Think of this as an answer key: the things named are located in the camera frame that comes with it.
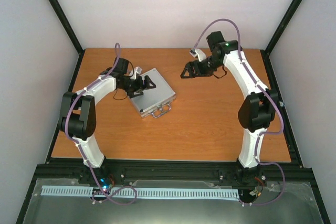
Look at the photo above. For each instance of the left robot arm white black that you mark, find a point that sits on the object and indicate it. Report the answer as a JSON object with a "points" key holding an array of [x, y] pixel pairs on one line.
{"points": [[78, 110]]}

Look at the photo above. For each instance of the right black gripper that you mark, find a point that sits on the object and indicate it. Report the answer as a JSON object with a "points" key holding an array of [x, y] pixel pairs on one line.
{"points": [[189, 66]]}

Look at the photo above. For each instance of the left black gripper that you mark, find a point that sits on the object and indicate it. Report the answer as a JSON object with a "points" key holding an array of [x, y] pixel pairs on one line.
{"points": [[140, 86]]}

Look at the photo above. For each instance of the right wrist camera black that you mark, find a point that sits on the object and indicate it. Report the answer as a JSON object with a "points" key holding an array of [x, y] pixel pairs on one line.
{"points": [[198, 54]]}

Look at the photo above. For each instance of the light blue cable duct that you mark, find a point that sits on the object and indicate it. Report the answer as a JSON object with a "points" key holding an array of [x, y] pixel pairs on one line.
{"points": [[142, 193]]}

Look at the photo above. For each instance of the aluminium poker case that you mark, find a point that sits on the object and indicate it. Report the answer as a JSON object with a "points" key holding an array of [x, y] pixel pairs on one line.
{"points": [[155, 102]]}

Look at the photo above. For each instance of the green lit circuit board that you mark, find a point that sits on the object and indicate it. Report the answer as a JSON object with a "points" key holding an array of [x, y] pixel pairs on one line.
{"points": [[107, 184]]}

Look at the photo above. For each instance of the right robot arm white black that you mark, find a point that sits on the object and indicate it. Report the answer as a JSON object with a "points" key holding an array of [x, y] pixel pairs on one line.
{"points": [[260, 103]]}

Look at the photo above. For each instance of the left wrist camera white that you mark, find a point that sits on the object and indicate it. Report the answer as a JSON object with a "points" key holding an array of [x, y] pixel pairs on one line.
{"points": [[135, 72]]}

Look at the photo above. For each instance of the black aluminium frame rail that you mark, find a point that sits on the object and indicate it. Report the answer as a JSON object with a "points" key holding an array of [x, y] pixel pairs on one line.
{"points": [[218, 173]]}

